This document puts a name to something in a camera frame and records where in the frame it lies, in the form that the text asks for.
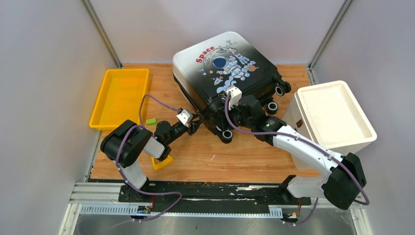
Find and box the space astronaut hardshell suitcase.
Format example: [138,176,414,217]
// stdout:
[172,31,291,143]

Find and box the white drawer storage box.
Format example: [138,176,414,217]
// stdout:
[283,80,377,155]

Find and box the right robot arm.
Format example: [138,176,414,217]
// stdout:
[224,92,370,210]

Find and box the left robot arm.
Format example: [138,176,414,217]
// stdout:
[100,110,204,202]

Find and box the small green block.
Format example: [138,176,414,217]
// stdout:
[145,118,157,126]

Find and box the yellow triangular plastic stand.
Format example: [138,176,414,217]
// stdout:
[151,155,174,171]

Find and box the yellow plastic tray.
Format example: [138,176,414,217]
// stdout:
[89,69,149,131]

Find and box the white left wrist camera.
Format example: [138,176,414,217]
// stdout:
[176,109,193,128]

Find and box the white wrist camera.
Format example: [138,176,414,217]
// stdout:
[225,85,242,111]
[176,109,193,128]

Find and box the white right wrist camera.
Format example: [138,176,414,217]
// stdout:
[225,85,242,111]

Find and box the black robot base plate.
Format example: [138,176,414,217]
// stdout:
[118,181,312,214]

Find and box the slotted cable duct rail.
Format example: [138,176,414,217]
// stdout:
[79,204,284,219]

